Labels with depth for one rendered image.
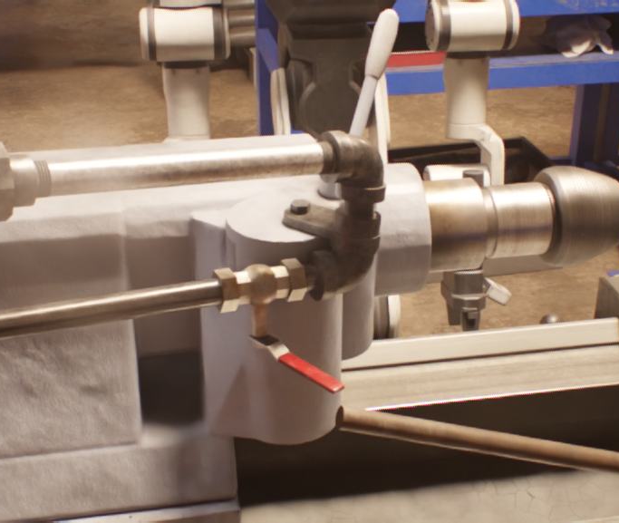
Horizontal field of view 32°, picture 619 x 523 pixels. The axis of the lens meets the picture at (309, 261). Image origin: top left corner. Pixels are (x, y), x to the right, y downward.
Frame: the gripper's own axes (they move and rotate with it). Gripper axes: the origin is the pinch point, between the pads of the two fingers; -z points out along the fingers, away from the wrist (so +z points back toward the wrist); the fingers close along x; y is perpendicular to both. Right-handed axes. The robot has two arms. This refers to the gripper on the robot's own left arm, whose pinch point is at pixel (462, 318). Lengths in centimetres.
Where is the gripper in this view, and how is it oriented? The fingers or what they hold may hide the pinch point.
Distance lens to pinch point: 184.7
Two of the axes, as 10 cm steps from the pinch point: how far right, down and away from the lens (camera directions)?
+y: 9.9, -0.5, 1.0
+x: 1.1, 2.7, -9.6
